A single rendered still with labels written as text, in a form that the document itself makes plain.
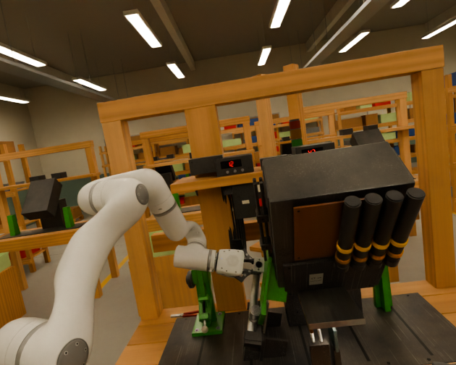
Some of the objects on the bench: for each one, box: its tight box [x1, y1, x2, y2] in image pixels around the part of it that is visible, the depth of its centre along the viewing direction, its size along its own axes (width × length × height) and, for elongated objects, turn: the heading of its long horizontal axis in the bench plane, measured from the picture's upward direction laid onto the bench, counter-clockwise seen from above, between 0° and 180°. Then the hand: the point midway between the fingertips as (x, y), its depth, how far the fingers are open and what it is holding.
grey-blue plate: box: [328, 327, 342, 365], centre depth 104 cm, size 10×2×14 cm, turn 46°
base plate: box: [158, 293, 456, 365], centre depth 121 cm, size 42×110×2 cm, turn 136°
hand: (256, 266), depth 119 cm, fingers closed on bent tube, 3 cm apart
